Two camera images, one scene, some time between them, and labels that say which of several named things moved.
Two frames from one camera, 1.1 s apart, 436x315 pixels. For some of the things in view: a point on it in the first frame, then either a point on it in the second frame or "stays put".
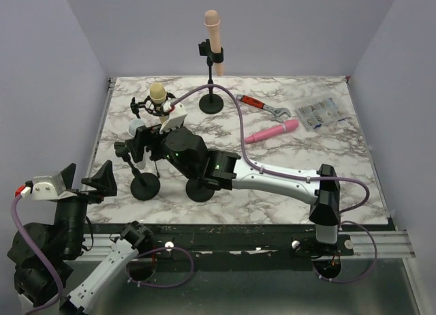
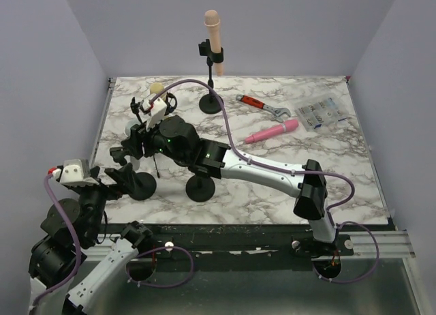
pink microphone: (287, 126) stays put
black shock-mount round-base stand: (197, 190) stays put
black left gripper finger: (103, 181) -> (126, 179)
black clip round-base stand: (144, 185) stays put
